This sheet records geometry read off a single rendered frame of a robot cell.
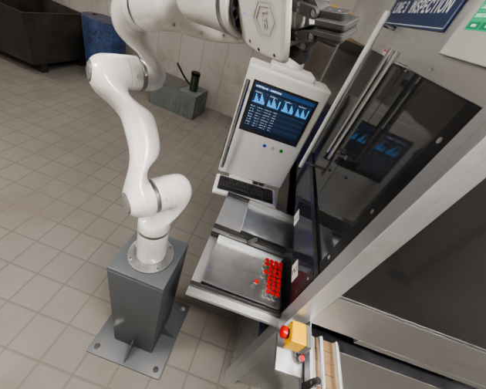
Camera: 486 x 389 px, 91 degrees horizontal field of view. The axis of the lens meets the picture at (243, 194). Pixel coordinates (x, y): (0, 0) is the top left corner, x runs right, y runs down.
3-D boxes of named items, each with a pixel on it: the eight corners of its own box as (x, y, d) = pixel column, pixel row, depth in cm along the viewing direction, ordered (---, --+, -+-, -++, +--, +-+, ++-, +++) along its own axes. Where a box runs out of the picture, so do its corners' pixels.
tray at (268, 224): (298, 222, 148) (302, 219, 145) (298, 256, 127) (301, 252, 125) (248, 203, 146) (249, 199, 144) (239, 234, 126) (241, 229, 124)
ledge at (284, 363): (308, 344, 97) (310, 343, 96) (308, 383, 87) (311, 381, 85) (276, 333, 96) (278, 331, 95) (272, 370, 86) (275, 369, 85)
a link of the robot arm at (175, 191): (131, 221, 92) (132, 174, 77) (174, 208, 104) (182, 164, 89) (146, 245, 87) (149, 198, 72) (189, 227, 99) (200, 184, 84)
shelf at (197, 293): (298, 219, 153) (298, 218, 152) (294, 334, 98) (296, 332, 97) (227, 193, 151) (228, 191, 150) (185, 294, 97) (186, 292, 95)
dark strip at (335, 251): (294, 292, 97) (469, 103, 47) (293, 302, 93) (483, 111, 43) (291, 290, 97) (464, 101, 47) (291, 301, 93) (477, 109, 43)
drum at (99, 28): (133, 81, 435) (133, 25, 380) (111, 89, 389) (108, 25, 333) (103, 69, 435) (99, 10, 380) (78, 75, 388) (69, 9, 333)
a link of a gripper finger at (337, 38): (295, 51, 32) (336, 65, 29) (296, 24, 30) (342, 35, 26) (310, 43, 33) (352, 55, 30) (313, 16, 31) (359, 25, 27)
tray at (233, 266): (280, 262, 121) (282, 258, 119) (275, 312, 100) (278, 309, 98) (217, 238, 120) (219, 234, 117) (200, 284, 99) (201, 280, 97)
